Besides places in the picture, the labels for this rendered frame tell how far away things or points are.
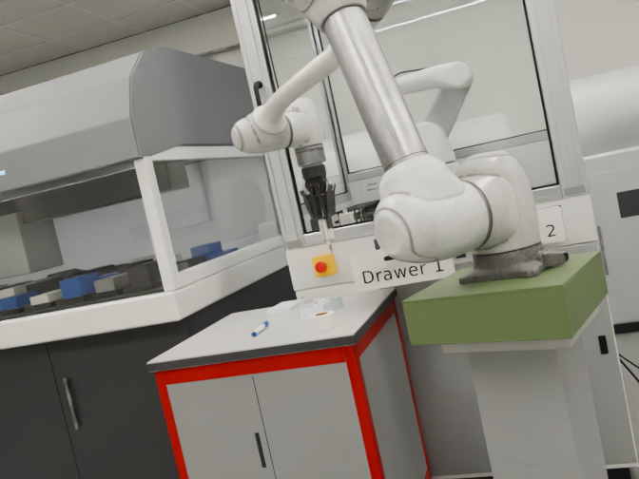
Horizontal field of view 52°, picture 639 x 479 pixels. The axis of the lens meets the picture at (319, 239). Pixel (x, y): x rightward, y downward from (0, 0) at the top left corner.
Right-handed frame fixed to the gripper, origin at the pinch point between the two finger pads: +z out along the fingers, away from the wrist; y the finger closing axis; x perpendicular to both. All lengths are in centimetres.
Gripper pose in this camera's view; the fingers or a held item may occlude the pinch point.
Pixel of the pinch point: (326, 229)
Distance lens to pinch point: 206.3
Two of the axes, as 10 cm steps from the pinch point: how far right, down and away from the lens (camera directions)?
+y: -7.6, 1.1, 6.4
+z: 2.1, 9.7, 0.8
